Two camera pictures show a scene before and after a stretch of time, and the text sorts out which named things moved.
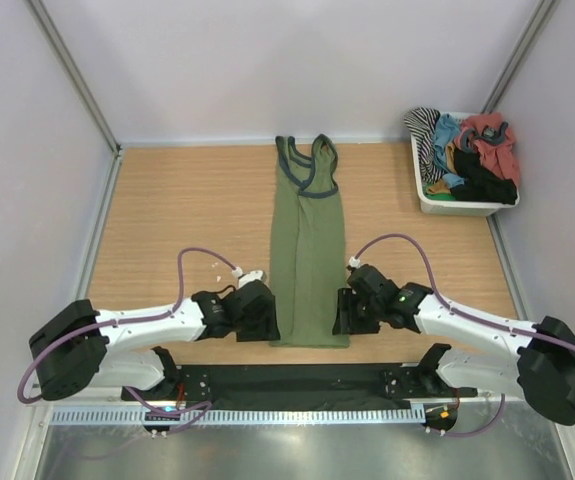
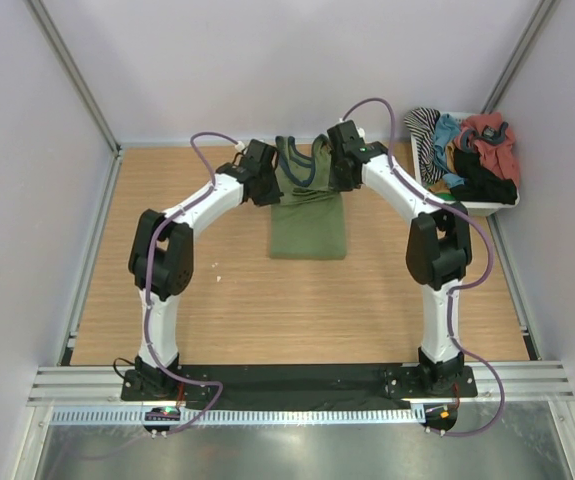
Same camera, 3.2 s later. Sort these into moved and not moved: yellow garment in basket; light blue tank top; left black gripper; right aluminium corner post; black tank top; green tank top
Moved: left black gripper; green tank top
Not moved: right aluminium corner post; light blue tank top; yellow garment in basket; black tank top
